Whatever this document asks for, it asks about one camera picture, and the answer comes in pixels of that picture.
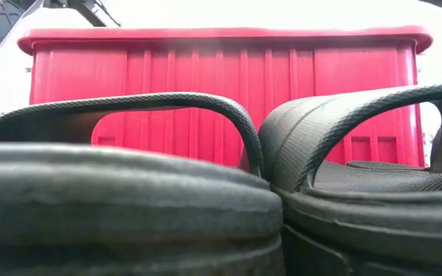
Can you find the red plastic bin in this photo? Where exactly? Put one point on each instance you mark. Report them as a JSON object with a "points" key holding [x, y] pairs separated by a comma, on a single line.
{"points": [[205, 69]]}

